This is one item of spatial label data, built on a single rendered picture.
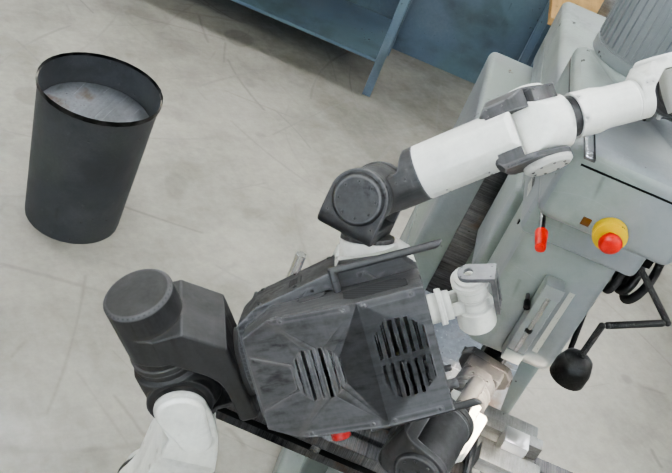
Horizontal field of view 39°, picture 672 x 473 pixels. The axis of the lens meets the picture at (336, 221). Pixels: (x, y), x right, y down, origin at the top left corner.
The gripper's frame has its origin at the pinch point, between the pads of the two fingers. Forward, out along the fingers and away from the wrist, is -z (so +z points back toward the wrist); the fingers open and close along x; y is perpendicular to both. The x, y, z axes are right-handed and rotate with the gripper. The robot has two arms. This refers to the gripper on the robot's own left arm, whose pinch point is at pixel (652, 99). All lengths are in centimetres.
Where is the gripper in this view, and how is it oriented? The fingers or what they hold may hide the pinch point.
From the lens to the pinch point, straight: 184.6
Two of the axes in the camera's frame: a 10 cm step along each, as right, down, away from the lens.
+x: 9.0, 4.4, -0.6
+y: 4.3, -9.0, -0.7
